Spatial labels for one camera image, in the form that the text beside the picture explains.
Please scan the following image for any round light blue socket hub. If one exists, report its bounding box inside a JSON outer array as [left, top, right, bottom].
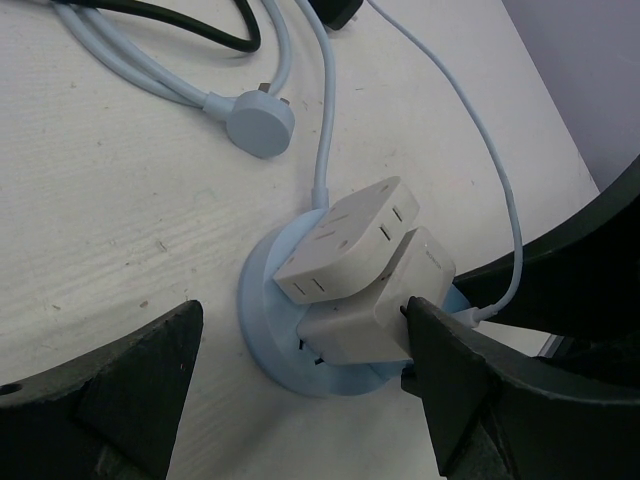
[[237, 210, 469, 397]]

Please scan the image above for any white Honor USB charger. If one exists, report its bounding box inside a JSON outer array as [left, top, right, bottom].
[[297, 226, 456, 365]]

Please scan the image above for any light blue thick hub cable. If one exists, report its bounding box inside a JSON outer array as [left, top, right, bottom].
[[49, 0, 337, 211]]

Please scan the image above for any black cable of green strip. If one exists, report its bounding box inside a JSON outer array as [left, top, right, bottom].
[[47, 0, 262, 54]]

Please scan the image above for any white square multi-outlet adapter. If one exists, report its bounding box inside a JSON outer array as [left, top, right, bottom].
[[274, 176, 419, 305]]

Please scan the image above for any thin light blue USB cable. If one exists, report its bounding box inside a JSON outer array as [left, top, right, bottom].
[[367, 0, 526, 319]]

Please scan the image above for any light blue round plug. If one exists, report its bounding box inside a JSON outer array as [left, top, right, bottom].
[[226, 90, 295, 159]]

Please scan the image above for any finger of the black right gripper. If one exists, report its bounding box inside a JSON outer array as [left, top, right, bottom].
[[452, 154, 640, 389]]

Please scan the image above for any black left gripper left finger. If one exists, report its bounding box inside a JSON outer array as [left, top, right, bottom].
[[1, 300, 203, 479]]

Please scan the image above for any black plug head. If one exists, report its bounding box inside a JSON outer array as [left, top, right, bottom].
[[309, 0, 364, 31]]

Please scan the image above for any aluminium rail table edge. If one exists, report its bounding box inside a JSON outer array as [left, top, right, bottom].
[[538, 335, 575, 358]]

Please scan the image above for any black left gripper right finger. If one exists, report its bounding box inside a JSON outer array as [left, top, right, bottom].
[[401, 297, 639, 479]]

